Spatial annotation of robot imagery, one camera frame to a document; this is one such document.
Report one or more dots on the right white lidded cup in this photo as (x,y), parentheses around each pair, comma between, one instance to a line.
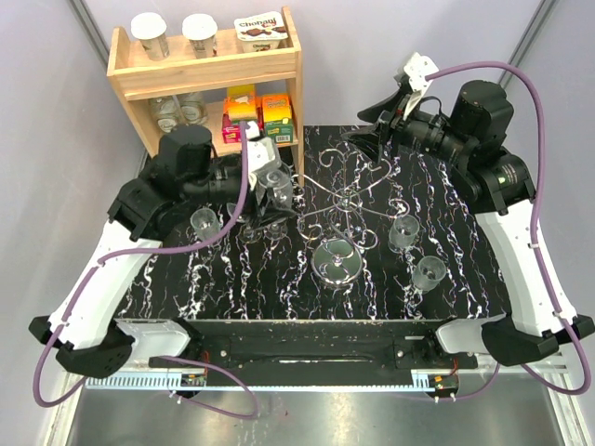
(200,30)

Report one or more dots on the chrome wine glass rack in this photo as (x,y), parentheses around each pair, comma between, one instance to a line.
(339,227)

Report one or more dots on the wooden two-tier shelf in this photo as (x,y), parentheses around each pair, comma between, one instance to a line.
(135,79)

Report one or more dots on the clear stemmed wine glass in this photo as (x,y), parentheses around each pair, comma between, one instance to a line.
(276,232)
(247,234)

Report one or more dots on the green Scrub Daddy box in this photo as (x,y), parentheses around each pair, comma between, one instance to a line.
(277,117)

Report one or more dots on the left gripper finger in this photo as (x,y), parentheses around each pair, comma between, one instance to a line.
(262,196)
(270,214)

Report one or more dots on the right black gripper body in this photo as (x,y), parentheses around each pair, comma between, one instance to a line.
(397,124)

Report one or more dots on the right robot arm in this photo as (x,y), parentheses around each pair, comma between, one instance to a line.
(499,192)

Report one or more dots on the clear stemmed wine glass right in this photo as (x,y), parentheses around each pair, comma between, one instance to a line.
(276,232)

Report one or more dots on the white lidded cup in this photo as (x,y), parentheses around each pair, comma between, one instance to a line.
(149,28)
(200,30)

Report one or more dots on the pink sponge box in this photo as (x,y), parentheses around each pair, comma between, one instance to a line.
(241,105)

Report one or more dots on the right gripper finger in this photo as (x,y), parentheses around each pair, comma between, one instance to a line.
(371,114)
(368,140)

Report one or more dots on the right clear glass bottle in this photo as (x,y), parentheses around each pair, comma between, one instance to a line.
(193,108)

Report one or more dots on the clear glass bottle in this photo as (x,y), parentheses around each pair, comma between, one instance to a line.
(193,108)
(166,113)

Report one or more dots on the left clear glass bottle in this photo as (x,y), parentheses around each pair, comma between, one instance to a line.
(166,113)

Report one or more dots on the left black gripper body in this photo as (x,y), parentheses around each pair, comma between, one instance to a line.
(253,212)

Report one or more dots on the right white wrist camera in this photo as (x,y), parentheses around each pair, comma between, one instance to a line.
(417,68)

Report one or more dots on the left white lidded cup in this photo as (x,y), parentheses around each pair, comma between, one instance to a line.
(149,28)

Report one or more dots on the Chobani yogurt tub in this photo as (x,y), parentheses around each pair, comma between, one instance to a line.
(261,32)

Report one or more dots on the clear stemmed wine glass left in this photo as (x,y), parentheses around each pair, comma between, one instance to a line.
(247,234)

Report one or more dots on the ribbed goblet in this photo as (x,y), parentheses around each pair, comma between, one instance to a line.
(281,185)
(403,233)
(205,224)
(428,273)

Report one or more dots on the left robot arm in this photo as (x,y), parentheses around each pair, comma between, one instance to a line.
(182,178)

